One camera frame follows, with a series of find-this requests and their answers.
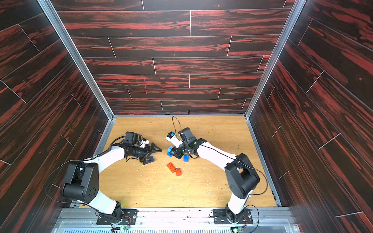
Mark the red 2x4 brick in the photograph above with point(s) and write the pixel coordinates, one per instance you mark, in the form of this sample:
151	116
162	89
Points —
171	167

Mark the aluminium front rail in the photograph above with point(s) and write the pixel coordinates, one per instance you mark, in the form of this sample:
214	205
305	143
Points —
178	220

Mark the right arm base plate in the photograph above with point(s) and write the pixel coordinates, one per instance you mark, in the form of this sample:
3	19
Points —
223	216

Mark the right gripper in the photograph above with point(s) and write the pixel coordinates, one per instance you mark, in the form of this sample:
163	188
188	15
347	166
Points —
179	151

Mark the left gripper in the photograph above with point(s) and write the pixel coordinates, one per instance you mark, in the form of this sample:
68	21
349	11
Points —
148	152

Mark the light blue 2x4 brick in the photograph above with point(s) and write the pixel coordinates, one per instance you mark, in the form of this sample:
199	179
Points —
169	151

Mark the red 2x2 brick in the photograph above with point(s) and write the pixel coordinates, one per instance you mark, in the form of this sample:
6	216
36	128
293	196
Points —
178	172

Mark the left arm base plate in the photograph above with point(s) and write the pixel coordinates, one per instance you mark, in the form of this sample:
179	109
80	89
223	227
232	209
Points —
124	217

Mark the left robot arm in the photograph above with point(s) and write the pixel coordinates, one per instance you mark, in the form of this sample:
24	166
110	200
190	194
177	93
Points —
81	182

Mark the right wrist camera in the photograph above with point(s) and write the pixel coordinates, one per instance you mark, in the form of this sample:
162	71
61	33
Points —
183	137

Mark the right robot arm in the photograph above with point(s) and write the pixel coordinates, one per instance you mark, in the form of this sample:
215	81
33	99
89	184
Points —
242	177

